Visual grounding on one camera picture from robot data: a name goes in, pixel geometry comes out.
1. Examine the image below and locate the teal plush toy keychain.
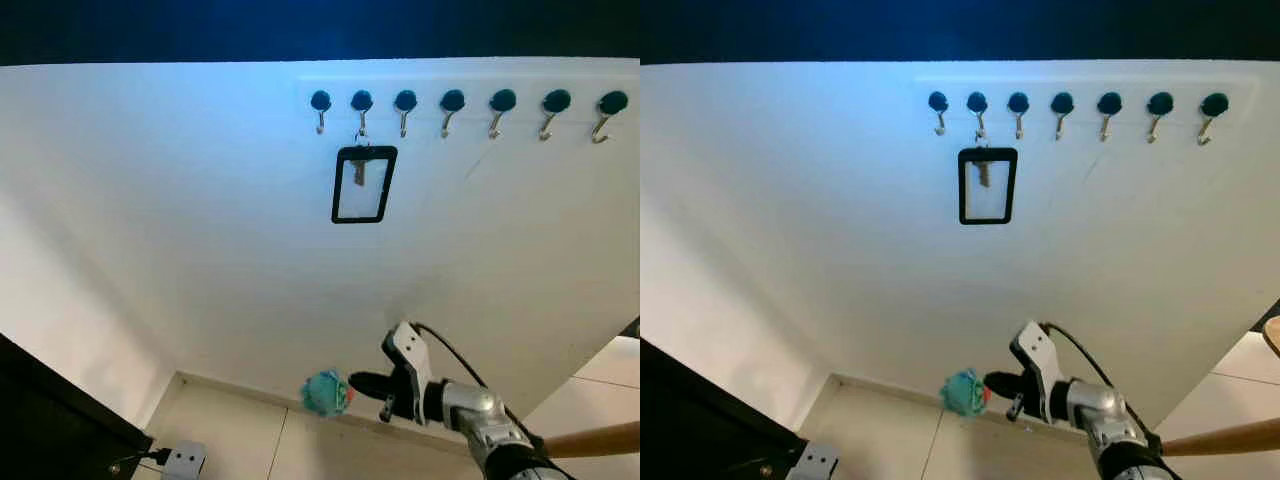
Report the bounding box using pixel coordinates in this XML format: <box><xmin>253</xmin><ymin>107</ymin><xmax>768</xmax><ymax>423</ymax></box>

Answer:
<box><xmin>300</xmin><ymin>368</ymin><xmax>356</xmax><ymax>419</ymax></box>
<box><xmin>938</xmin><ymin>368</ymin><xmax>993</xmax><ymax>419</ymax></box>

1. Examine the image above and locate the black framed card holder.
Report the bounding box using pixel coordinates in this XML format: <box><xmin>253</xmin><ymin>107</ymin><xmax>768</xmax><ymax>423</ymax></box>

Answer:
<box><xmin>331</xmin><ymin>133</ymin><xmax>399</xmax><ymax>225</ymax></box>
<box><xmin>957</xmin><ymin>135</ymin><xmax>1020</xmax><ymax>227</ymax></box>

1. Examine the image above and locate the wooden dining table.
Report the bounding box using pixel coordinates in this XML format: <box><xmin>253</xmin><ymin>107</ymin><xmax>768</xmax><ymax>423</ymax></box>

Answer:
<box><xmin>1160</xmin><ymin>315</ymin><xmax>1280</xmax><ymax>459</ymax></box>
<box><xmin>543</xmin><ymin>420</ymin><xmax>641</xmax><ymax>460</ymax></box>

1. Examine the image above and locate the black cabinet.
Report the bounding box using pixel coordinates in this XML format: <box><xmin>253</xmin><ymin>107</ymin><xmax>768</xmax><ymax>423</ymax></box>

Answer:
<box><xmin>0</xmin><ymin>333</ymin><xmax>153</xmax><ymax>480</ymax></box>
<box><xmin>640</xmin><ymin>338</ymin><xmax>791</xmax><ymax>480</ymax></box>

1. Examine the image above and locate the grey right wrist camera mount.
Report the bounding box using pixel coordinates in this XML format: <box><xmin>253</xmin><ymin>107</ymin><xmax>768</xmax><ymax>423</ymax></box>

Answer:
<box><xmin>381</xmin><ymin>321</ymin><xmax>433</xmax><ymax>426</ymax></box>
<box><xmin>1008</xmin><ymin>320</ymin><xmax>1063</xmax><ymax>426</ymax></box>

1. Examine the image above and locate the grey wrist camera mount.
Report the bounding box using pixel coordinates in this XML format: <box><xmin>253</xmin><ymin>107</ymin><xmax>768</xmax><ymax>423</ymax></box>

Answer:
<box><xmin>158</xmin><ymin>441</ymin><xmax>207</xmax><ymax>480</ymax></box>
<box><xmin>1008</xmin><ymin>320</ymin><xmax>1063</xmax><ymax>426</ymax></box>
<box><xmin>787</xmin><ymin>440</ymin><xmax>839</xmax><ymax>480</ymax></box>
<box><xmin>381</xmin><ymin>321</ymin><xmax>433</xmax><ymax>426</ymax></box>

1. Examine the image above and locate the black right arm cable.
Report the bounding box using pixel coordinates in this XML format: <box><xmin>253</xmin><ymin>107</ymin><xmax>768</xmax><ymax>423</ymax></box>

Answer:
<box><xmin>1040</xmin><ymin>322</ymin><xmax>1141</xmax><ymax>411</ymax></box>
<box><xmin>412</xmin><ymin>322</ymin><xmax>516</xmax><ymax>413</ymax></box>

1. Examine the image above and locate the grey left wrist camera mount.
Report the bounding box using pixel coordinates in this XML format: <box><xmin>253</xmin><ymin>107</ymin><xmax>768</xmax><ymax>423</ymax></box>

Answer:
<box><xmin>158</xmin><ymin>441</ymin><xmax>207</xmax><ymax>480</ymax></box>
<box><xmin>787</xmin><ymin>440</ymin><xmax>839</xmax><ymax>480</ymax></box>

